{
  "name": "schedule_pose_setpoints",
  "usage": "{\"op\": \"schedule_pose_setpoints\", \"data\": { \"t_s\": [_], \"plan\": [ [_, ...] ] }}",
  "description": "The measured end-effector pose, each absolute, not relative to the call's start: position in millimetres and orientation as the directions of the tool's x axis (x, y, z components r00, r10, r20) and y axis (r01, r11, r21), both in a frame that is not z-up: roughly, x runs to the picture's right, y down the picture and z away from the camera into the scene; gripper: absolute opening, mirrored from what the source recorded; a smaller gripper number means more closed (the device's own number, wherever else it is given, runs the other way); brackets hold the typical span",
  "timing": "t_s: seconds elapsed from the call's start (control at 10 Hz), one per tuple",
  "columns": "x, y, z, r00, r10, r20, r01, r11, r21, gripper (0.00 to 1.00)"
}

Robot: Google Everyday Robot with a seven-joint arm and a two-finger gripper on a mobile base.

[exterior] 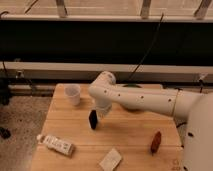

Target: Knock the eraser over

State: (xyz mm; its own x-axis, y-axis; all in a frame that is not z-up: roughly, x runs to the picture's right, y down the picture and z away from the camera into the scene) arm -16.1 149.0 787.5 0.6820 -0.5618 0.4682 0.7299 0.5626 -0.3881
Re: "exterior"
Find black eraser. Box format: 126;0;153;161
89;110;98;130

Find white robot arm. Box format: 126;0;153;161
88;71;213;171

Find white plastic cup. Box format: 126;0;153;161
64;84;81;106

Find dark green bowl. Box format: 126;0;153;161
123;84;142;88

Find white paper packet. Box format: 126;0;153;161
99;148;122;171

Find white bottle lying down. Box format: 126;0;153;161
37;134;73;156

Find brown oblong object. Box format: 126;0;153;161
150;131;161;154

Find black cable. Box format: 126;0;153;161
128;12;165;82

